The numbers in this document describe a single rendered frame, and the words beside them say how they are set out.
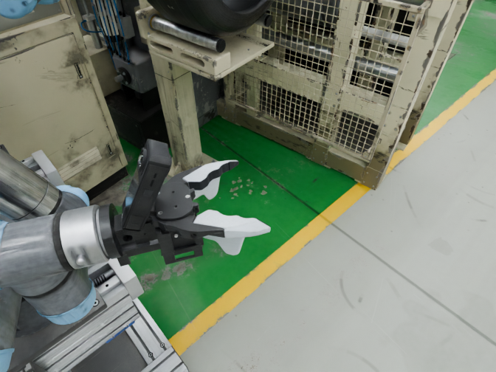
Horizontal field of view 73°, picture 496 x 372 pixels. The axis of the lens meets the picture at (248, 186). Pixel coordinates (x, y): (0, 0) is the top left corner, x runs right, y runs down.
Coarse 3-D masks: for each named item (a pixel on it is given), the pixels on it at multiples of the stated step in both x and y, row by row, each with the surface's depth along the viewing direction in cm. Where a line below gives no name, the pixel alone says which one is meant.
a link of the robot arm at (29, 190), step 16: (0, 160) 45; (16, 160) 48; (0, 176) 45; (16, 176) 46; (32, 176) 49; (0, 192) 45; (16, 192) 47; (32, 192) 48; (48, 192) 51; (64, 192) 57; (80, 192) 59; (0, 208) 47; (16, 208) 48; (32, 208) 49; (48, 208) 51; (64, 208) 53
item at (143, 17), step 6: (150, 6) 127; (138, 12) 123; (144, 12) 124; (150, 12) 125; (156, 12) 128; (138, 18) 124; (144, 18) 125; (150, 18) 126; (138, 24) 126; (144, 24) 126; (150, 24) 127; (144, 30) 127; (150, 30) 129; (156, 30) 131; (144, 36) 128
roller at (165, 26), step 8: (152, 24) 127; (160, 24) 124; (168, 24) 123; (176, 24) 121; (168, 32) 124; (176, 32) 121; (184, 32) 119; (192, 32) 117; (200, 32) 116; (192, 40) 118; (200, 40) 116; (208, 40) 114; (216, 40) 113; (208, 48) 116; (216, 48) 113; (224, 48) 116
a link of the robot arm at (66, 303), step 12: (72, 276) 45; (84, 276) 49; (60, 288) 44; (72, 288) 46; (84, 288) 49; (36, 300) 43; (48, 300) 44; (60, 300) 45; (72, 300) 47; (84, 300) 49; (48, 312) 46; (60, 312) 46; (72, 312) 48; (84, 312) 50; (60, 324) 49
